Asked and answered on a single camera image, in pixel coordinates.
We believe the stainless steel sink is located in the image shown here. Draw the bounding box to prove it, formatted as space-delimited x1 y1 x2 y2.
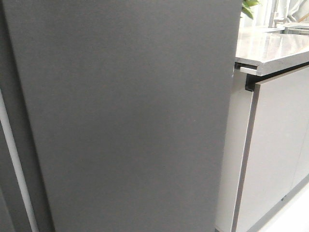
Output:
268 22 309 35

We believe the grey kitchen base cabinet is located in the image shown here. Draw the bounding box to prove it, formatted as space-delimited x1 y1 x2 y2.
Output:
215 66 309 232

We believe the dark grey fridge body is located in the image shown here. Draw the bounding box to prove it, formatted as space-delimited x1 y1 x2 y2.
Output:
0 6 55 232

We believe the green leafy potted plant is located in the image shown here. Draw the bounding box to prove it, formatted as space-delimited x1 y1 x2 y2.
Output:
241 0 261 20

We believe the chrome kitchen faucet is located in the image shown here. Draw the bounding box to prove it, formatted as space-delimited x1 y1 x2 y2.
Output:
268 0 289 28

